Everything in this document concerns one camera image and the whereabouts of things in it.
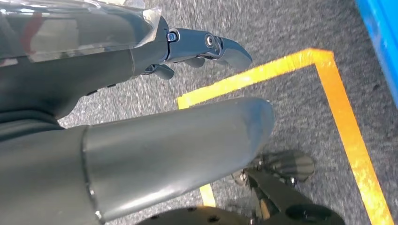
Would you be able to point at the blue metal shelf rack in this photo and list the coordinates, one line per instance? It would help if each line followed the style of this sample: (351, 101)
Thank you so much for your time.
(382, 37)

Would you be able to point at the black left robot foot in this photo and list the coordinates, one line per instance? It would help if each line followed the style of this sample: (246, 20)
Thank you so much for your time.
(280, 192)

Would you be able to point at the yellow floor tape square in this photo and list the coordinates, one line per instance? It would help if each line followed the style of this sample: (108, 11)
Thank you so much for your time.
(353, 139)

